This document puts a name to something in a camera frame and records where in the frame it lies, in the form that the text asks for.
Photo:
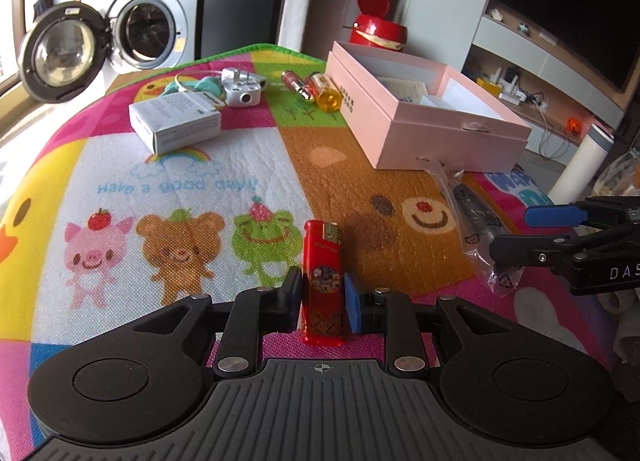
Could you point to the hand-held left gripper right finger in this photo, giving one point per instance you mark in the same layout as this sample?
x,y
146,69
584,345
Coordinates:
x,y
354,303

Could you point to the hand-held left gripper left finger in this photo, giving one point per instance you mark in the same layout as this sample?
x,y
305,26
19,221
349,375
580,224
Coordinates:
x,y
291,303

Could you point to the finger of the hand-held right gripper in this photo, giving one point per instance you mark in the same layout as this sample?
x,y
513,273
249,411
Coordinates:
x,y
550,214
525,248

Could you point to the red lighter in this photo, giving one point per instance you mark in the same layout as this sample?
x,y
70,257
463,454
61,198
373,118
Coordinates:
x,y
320,291

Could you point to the clear plastic bag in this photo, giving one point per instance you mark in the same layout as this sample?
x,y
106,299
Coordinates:
x,y
475,213

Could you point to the pink cardboard box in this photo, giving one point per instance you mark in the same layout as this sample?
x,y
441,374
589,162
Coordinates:
x,y
425,141

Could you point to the yellow transparent lighter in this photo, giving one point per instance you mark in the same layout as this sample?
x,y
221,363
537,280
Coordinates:
x,y
330,98

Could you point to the white cardboard box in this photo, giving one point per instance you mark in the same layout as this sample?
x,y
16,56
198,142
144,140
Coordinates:
x,y
175,121

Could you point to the red yellow small cylinder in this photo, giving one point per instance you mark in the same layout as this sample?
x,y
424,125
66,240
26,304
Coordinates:
x,y
313,86

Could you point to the white charger plug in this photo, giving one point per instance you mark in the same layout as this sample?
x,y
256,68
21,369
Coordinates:
x,y
240,88

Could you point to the clear plastic container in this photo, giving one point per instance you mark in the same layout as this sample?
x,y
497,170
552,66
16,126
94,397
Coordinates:
x,y
622,176

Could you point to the orange pumpkin toy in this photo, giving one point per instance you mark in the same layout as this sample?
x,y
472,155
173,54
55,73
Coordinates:
x,y
573,126

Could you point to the white router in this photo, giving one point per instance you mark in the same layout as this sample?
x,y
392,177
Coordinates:
x,y
512,88

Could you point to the yellow small box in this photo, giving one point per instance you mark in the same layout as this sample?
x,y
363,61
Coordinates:
x,y
490,84

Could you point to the white shelf cabinet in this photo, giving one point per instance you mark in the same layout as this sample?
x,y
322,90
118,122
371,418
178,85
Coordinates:
x,y
500,38

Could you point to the cartoon printed play mat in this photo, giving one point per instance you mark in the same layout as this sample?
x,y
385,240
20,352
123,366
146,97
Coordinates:
x,y
150,181

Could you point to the black television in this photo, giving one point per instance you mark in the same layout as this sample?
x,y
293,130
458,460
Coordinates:
x,y
575,1

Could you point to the red trash bin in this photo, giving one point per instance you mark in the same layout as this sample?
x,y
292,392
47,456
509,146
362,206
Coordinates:
x,y
380,31

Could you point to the window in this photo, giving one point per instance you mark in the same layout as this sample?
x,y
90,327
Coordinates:
x,y
7,41

